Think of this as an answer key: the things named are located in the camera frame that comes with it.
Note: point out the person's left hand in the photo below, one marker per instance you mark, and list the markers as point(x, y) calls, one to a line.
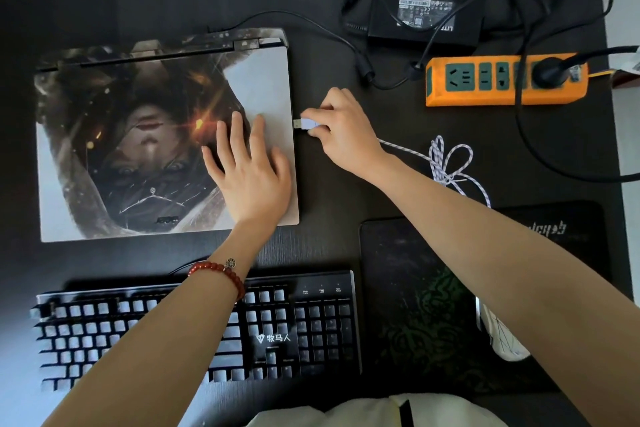
point(252, 186)

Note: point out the person's right hand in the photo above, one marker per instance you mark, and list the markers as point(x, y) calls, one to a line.
point(350, 136)

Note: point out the person's right thumb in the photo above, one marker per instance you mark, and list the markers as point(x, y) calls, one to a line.
point(320, 132)

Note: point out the person's left thumb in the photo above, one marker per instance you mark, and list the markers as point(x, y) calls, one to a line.
point(283, 164)

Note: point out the person's left little finger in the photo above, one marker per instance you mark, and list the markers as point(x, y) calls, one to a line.
point(212, 166)

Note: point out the person's left middle finger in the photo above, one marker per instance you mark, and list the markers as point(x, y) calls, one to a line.
point(241, 134)

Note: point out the laptop with printed portrait lid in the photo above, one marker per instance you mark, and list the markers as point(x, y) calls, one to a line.
point(125, 141)

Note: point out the person's left forearm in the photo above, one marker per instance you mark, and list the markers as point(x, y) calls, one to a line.
point(165, 351)

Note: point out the person's right forearm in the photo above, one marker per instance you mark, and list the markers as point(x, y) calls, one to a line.
point(510, 271)

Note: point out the black power adapter brick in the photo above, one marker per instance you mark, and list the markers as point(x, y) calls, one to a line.
point(425, 16)

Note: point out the black mechanical keyboard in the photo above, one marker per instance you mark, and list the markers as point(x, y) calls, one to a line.
point(310, 321)

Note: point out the black mouse pad green print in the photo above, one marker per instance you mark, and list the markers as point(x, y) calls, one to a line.
point(415, 291)

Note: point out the orange power strip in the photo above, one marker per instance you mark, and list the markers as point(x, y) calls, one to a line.
point(500, 91)

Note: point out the person's white garment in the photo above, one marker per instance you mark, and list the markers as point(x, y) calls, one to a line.
point(360, 414)

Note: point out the white computer mouse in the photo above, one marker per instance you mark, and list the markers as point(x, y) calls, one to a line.
point(502, 336)

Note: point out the brown box with white label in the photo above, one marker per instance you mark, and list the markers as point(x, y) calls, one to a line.
point(627, 71)

